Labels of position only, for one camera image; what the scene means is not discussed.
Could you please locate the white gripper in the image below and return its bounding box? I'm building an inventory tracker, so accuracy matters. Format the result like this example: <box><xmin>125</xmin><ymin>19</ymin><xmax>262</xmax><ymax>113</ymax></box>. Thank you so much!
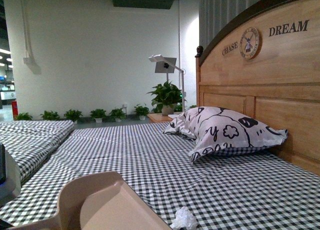
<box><xmin>0</xmin><ymin>143</ymin><xmax>21</xmax><ymax>205</ymax></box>

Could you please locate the grey tablet on stand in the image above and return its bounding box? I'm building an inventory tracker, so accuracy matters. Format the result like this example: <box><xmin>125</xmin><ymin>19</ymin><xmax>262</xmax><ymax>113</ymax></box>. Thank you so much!
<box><xmin>155</xmin><ymin>57</ymin><xmax>177</xmax><ymax>74</ymax></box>

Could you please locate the beige plastic dustpan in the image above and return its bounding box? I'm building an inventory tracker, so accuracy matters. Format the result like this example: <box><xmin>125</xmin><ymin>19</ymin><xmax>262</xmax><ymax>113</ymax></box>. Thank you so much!
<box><xmin>16</xmin><ymin>171</ymin><xmax>170</xmax><ymax>230</ymax></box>

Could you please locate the large potted green plant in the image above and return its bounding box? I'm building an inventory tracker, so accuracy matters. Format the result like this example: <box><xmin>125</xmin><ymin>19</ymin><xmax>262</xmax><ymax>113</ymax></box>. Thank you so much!
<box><xmin>148</xmin><ymin>81</ymin><xmax>182</xmax><ymax>115</ymax></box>

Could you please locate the folded checkered blanket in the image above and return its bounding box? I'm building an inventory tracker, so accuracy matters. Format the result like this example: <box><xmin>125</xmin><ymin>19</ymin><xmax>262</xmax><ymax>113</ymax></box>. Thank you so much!
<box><xmin>0</xmin><ymin>120</ymin><xmax>74</xmax><ymax>182</ymax></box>

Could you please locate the black white checkered bedsheet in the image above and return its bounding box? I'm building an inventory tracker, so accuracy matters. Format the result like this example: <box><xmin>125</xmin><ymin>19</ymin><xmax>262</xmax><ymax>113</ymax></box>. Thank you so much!
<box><xmin>0</xmin><ymin>123</ymin><xmax>320</xmax><ymax>230</ymax></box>

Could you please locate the wooden bed headboard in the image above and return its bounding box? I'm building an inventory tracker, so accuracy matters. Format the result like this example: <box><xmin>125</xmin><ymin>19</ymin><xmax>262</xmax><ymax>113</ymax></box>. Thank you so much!
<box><xmin>196</xmin><ymin>0</ymin><xmax>320</xmax><ymax>174</ymax></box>

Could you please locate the white floor lamp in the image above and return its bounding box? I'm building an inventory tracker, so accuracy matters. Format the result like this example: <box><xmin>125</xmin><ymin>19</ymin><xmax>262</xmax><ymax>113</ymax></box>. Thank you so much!
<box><xmin>148</xmin><ymin>54</ymin><xmax>186</xmax><ymax>112</ymax></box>

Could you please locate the red fire extinguisher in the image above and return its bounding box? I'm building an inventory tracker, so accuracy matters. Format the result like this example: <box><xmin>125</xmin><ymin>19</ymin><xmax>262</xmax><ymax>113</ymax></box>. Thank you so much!
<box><xmin>11</xmin><ymin>100</ymin><xmax>19</xmax><ymax>120</ymax></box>

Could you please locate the white tissue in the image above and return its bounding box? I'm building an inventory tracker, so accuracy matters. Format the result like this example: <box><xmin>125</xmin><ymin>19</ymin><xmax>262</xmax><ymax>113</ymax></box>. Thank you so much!
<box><xmin>170</xmin><ymin>206</ymin><xmax>198</xmax><ymax>230</ymax></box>

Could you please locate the far wooden nightstand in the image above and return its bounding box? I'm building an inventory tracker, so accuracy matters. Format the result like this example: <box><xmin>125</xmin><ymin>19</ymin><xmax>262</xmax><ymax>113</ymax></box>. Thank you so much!
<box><xmin>147</xmin><ymin>113</ymin><xmax>173</xmax><ymax>124</ymax></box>

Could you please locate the small potted plant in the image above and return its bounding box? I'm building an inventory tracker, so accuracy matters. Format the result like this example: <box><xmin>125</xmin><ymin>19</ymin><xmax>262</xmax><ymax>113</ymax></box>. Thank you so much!
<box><xmin>14</xmin><ymin>112</ymin><xmax>33</xmax><ymax>121</ymax></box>
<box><xmin>90</xmin><ymin>108</ymin><xmax>106</xmax><ymax>123</ymax></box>
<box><xmin>40</xmin><ymin>110</ymin><xmax>61</xmax><ymax>121</ymax></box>
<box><xmin>134</xmin><ymin>104</ymin><xmax>150</xmax><ymax>121</ymax></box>
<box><xmin>110</xmin><ymin>108</ymin><xmax>126</xmax><ymax>122</ymax></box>
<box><xmin>64</xmin><ymin>109</ymin><xmax>83</xmax><ymax>123</ymax></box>

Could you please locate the black white patterned pillow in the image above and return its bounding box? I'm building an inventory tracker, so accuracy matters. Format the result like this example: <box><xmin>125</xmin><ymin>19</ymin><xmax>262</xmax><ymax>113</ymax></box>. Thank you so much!
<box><xmin>163</xmin><ymin>106</ymin><xmax>288</xmax><ymax>163</ymax></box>

